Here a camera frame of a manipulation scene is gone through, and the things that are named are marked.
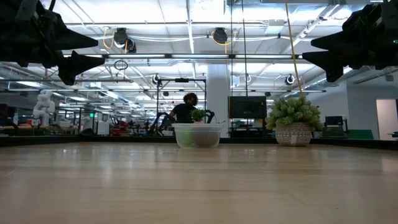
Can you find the person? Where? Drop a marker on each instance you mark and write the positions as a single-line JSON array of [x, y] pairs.
[[183, 113]]

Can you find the black robot station frame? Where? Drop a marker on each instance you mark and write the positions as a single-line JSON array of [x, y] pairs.
[[182, 80]]

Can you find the green panel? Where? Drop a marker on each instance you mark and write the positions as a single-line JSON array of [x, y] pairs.
[[360, 134]]

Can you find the green plant in white pot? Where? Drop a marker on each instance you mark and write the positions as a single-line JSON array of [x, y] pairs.
[[293, 112]]

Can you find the black boxy machine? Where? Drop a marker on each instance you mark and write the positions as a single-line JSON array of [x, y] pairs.
[[334, 124]]

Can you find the small green plant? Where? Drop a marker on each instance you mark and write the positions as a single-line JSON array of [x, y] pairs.
[[198, 115]]

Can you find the black metal table frame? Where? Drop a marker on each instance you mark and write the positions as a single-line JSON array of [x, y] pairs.
[[62, 140]]

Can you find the black flat monitor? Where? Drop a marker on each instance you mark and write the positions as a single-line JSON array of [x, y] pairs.
[[248, 107]]

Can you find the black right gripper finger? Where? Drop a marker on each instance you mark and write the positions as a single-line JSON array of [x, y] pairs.
[[339, 40], [332, 62]]

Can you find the white humanoid robot figure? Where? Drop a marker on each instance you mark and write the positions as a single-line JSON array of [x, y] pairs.
[[43, 105]]

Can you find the brown toy kiwi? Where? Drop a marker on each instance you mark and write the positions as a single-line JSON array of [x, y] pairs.
[[203, 140]]

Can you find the clear plastic tupperware container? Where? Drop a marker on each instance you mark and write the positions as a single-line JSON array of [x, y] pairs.
[[199, 127]]

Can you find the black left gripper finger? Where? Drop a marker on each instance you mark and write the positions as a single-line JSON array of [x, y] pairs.
[[74, 67], [68, 40]]

